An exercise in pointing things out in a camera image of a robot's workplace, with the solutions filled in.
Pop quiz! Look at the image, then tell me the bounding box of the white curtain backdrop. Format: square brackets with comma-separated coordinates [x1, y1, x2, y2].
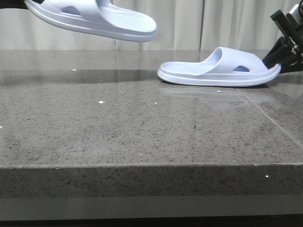
[0, 0, 297, 50]

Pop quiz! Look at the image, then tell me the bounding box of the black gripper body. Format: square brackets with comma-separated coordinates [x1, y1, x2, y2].
[270, 2, 303, 64]

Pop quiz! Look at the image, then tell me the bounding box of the light blue slipper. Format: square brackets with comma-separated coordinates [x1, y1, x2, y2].
[25, 0, 157, 42]
[158, 47, 281, 87]

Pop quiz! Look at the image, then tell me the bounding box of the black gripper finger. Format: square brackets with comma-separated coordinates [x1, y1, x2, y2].
[262, 36, 288, 69]
[280, 62, 303, 74]

